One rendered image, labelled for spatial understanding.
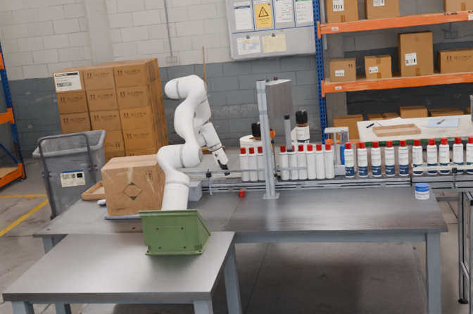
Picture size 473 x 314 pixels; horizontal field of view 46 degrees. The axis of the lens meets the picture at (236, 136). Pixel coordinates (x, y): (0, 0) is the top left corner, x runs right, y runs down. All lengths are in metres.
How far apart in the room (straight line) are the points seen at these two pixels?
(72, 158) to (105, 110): 1.50
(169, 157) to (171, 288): 0.74
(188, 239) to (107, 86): 4.28
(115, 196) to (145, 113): 3.53
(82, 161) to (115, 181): 2.25
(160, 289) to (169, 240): 0.32
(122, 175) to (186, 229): 0.68
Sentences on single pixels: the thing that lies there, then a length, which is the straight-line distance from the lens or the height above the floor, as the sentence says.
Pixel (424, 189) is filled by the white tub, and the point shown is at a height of 0.88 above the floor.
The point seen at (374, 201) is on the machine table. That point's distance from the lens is 3.04.
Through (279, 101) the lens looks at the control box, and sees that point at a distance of 3.08.
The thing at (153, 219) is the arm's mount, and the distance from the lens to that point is 2.57.
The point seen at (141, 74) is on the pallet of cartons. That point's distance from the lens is 6.54.
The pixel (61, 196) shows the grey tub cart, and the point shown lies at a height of 0.36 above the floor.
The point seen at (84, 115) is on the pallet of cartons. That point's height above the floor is 0.85.
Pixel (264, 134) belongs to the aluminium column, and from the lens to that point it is 3.10.
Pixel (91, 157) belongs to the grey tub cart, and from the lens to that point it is 5.27.
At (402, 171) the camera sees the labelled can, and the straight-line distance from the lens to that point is 3.27.
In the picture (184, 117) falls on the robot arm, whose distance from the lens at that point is 2.86.
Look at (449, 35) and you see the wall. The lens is 7.67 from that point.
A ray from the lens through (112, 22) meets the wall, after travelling 8.16.
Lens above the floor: 1.88
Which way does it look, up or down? 13 degrees down
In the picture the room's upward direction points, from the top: 6 degrees counter-clockwise
